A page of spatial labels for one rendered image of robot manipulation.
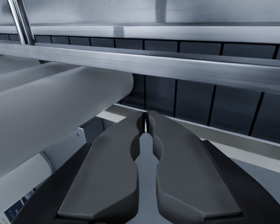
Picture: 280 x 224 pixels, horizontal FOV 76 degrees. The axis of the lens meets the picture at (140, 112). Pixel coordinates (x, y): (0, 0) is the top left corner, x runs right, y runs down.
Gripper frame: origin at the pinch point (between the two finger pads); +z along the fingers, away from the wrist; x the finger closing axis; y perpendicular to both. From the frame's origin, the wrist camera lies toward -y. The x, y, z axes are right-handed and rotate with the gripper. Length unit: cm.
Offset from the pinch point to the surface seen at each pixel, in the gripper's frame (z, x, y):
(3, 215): 26, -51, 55
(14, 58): 15.3, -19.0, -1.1
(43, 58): 4.1, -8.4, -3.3
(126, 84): 7.4, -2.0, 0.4
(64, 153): 19.2, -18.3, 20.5
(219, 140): 1.5, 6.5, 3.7
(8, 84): 4.2, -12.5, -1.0
